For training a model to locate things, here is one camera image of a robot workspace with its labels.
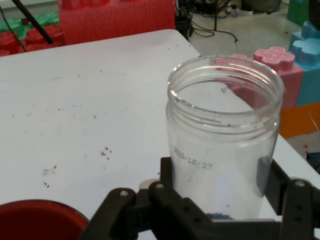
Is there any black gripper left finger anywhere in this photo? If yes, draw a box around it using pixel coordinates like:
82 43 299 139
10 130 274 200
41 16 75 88
79 157 213 240

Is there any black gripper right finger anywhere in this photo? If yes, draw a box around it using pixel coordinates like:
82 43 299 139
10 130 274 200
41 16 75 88
257 158 320 240

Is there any clear plastic jar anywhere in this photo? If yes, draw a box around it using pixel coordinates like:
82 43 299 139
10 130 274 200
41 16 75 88
166 55 286 221

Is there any orange foam floor tile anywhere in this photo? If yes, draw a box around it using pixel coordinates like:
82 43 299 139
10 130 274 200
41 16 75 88
278 101 320 139

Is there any red bowl with black seeds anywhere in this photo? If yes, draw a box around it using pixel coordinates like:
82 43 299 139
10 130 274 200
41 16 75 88
0 199 90 240

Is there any pink foam block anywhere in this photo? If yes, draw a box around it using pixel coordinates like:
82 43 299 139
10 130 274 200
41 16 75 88
214 46 305 111

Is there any blue foam block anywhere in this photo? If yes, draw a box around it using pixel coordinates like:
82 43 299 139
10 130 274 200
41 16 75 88
287 21 320 106

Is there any black equipment box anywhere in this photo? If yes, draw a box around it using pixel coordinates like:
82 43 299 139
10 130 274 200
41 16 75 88
174 0 195 38

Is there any large red foam block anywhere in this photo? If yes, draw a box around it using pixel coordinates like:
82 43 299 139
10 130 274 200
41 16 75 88
58 0 176 46

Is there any black tripod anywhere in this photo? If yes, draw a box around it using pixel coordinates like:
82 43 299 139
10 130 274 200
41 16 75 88
12 0 55 45

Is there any green foam block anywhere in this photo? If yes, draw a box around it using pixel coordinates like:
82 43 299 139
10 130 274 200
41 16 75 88
0 18 28 41
29 13 61 27

